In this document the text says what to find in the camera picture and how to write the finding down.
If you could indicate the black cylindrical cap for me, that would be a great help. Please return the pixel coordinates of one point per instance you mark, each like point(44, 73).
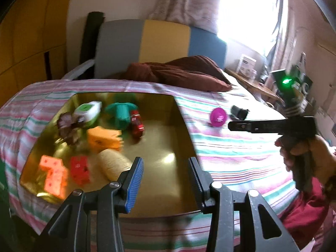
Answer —
point(239, 113)

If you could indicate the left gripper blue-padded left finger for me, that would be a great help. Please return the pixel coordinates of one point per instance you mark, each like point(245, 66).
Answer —
point(130, 185)

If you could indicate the white plastic armrest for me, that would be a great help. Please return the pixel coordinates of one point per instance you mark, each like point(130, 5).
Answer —
point(79, 70)

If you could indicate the person's right hand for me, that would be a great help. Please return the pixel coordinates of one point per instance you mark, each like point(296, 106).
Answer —
point(321, 153)

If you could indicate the white green plug-in device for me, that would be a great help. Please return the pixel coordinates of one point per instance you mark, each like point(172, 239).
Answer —
point(88, 113)

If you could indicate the striped pink green bedspread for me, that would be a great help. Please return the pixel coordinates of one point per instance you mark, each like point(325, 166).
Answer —
point(177, 126)

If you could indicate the black rolled mat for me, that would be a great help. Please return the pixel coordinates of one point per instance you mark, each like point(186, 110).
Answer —
point(90, 36)

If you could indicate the orange building block toy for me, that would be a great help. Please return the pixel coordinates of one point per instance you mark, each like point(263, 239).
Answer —
point(57, 176)

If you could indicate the orange cheese wedge toy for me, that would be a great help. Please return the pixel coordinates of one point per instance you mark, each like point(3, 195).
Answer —
point(100, 138)

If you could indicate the dark red perfume bottle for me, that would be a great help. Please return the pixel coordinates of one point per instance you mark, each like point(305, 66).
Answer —
point(137, 127)

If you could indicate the grey yellow blue headboard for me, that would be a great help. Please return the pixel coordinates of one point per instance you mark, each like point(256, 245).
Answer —
point(126, 41)

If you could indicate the teal plastic flanged part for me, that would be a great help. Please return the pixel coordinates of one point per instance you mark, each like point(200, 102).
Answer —
point(121, 111)

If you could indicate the yellow carved egg case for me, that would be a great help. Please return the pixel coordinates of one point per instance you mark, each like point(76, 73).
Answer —
point(113, 163)

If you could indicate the white box on shelf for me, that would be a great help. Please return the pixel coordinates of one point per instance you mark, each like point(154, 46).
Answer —
point(246, 66)

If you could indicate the red building block toy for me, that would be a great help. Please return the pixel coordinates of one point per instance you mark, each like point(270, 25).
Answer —
point(79, 170)

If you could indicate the wooden shelf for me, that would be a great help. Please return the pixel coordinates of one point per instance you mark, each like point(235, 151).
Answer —
point(254, 85)

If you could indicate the brown pumpkin shaped lid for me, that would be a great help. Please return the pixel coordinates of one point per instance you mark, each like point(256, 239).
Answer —
point(68, 126)

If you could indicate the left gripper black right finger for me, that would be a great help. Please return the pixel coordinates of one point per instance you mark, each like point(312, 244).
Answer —
point(201, 181)

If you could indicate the dark red pillow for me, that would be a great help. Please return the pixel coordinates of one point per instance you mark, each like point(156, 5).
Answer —
point(193, 72)

